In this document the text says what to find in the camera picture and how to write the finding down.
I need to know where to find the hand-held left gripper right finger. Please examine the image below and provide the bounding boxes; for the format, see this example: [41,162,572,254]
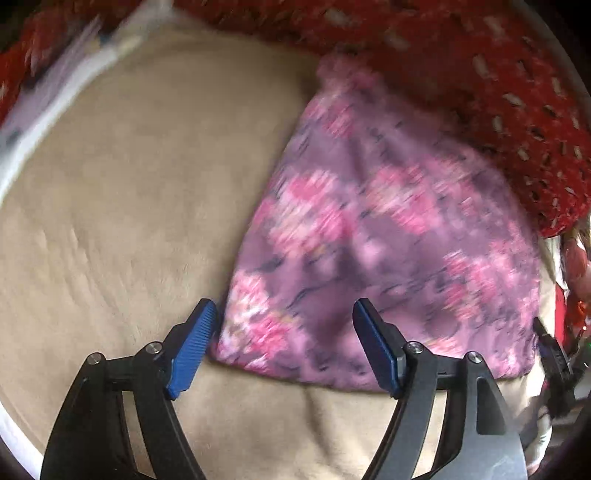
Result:
[353,299,528,480]

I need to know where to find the purple floral garment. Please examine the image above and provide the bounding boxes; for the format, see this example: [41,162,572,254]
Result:
[210,53,542,393]

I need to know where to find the clear plastic bag with items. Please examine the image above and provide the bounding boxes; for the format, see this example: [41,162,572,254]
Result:
[558,222,591,333]

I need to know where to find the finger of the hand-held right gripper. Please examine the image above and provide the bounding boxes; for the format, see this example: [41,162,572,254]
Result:
[532,318,578,418]

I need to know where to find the red patterned cloth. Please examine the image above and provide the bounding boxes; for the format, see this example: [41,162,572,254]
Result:
[0,9,105,112]

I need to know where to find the beige fleece blanket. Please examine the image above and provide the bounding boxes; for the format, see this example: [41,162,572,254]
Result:
[0,18,561,480]

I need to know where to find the red cushion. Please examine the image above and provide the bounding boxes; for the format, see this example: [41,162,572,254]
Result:
[553,281,573,344]

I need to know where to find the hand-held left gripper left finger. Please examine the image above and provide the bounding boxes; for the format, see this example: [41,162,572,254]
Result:
[41,299,219,480]

